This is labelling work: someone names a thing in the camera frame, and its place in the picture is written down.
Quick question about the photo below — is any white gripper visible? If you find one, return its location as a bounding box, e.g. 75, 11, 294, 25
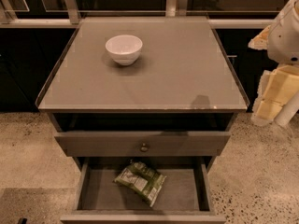
248, 0, 299, 126

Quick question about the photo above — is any white ceramic bowl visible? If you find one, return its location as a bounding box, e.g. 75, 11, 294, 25
106, 35, 143, 65

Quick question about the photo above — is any round metal drawer knob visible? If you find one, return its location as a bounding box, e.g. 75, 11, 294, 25
140, 143, 149, 152

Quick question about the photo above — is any metal railing frame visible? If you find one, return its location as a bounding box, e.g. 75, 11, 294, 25
0, 0, 289, 29

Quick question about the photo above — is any white cylindrical post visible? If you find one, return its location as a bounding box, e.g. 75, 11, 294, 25
275, 92, 299, 126

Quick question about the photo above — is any grey open middle drawer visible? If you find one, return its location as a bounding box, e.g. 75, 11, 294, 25
61, 157, 225, 224

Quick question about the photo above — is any grey top drawer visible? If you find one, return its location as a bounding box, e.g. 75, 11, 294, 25
54, 131, 231, 157

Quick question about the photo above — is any grey drawer cabinet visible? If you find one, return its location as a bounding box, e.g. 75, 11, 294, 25
35, 15, 250, 224

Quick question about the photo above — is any green jalapeno chip bag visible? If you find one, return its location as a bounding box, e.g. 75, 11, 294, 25
114, 161, 166, 207

